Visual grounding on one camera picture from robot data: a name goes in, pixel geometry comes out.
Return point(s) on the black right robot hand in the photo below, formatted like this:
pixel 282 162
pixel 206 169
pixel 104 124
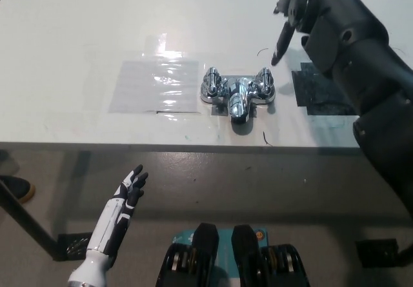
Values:
pixel 298 6

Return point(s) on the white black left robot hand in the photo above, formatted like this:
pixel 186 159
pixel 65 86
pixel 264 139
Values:
pixel 113 222

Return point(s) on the black ribbed robot body block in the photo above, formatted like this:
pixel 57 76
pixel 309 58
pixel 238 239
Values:
pixel 200 251
pixel 248 254

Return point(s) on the black table leg with foot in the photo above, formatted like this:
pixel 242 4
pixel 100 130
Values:
pixel 29 217
pixel 376 253

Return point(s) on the black tape patch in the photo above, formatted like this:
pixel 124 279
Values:
pixel 309 93

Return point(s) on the black shoe with tan sole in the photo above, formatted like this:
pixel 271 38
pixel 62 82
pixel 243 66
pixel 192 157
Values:
pixel 16 188

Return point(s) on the grey translucent taped sheet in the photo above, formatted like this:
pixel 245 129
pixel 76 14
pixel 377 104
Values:
pixel 138 90

